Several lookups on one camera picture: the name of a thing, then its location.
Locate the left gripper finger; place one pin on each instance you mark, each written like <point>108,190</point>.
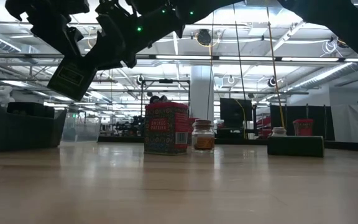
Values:
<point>76,37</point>
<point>50,35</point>

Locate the white rounded object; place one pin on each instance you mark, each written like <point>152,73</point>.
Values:
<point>4,95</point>

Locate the black partition panel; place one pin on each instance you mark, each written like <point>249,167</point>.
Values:
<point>322,121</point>

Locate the white partition panel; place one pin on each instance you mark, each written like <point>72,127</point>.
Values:
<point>345,123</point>

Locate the black gantry frame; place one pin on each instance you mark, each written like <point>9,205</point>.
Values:
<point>165,81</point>

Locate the clear plastic bin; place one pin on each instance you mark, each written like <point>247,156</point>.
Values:
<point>81,133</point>

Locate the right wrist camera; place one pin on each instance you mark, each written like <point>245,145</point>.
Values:
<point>112,7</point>

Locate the person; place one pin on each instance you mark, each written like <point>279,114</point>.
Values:
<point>158,99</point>

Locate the white building column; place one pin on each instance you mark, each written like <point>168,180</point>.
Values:
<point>202,93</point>

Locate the black background screen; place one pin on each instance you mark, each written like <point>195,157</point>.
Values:
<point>235,113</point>

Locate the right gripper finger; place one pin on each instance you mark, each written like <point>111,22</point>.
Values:
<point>109,59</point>
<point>112,29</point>

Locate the black aluminium table frame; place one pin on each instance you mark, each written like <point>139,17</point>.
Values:
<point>244,141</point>

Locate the dark grey plastic bin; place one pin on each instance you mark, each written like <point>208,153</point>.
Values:
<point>17,133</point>

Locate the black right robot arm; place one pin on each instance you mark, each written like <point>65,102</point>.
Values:
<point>337,25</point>

